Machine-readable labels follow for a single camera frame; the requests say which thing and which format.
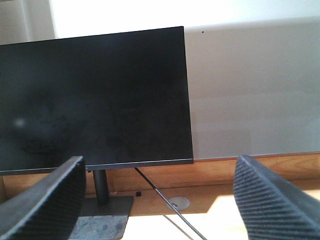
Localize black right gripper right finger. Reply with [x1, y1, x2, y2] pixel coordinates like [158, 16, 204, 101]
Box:
[233, 155, 320, 240]

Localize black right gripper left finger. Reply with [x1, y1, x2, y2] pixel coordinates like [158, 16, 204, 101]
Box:
[0, 156, 86, 240]

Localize black computer monitor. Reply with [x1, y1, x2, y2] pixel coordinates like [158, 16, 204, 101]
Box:
[0, 26, 194, 240]

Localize grey desk cable grommet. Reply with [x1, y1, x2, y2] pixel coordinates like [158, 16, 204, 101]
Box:
[168, 196, 191, 211]

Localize black monitor cable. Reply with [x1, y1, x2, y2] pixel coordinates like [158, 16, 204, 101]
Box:
[134, 166, 208, 240]

